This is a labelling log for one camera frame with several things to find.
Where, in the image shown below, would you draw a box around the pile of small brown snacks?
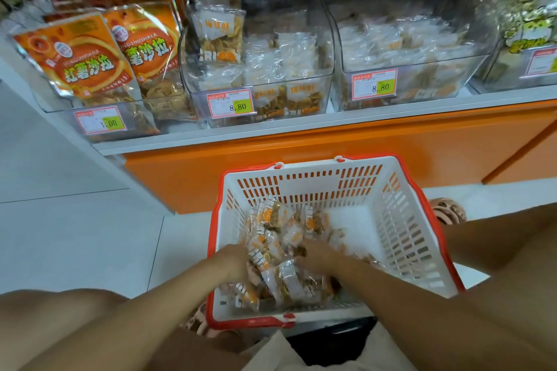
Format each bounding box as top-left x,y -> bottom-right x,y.
230,197 -> 386,312

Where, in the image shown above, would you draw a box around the person's right leg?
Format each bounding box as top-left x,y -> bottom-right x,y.
439,201 -> 557,333

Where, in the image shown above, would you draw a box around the person's left hand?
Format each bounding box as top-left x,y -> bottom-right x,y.
211,243 -> 254,290

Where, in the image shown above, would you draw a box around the person's white clothing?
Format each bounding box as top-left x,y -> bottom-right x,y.
244,323 -> 421,371

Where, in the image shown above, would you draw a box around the white snack shelf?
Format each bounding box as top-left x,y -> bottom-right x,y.
0,0 -> 557,159

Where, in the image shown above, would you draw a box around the person's right hand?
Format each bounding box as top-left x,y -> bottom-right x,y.
294,236 -> 341,281

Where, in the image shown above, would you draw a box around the orange shelf base panel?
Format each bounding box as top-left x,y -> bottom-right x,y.
122,99 -> 557,215

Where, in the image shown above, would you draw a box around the white red-rimmed shopping basket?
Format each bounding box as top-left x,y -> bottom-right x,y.
206,153 -> 468,331

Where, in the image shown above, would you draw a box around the pink clog sandal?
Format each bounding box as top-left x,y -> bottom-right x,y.
429,197 -> 469,227
187,301 -> 215,338

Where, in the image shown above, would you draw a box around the person's left forearm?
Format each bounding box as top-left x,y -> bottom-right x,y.
21,264 -> 241,371

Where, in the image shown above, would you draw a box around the person's right forearm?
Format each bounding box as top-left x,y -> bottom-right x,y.
320,252 -> 557,371

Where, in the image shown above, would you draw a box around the yellow hamster snack packets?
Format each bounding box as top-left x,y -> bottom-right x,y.
487,0 -> 557,81

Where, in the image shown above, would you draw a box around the white yellow price tag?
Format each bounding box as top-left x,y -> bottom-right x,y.
207,86 -> 257,121
350,67 -> 399,102
74,104 -> 128,136
522,46 -> 557,79

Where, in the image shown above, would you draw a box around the black clothing item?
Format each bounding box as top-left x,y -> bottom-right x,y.
287,316 -> 381,366

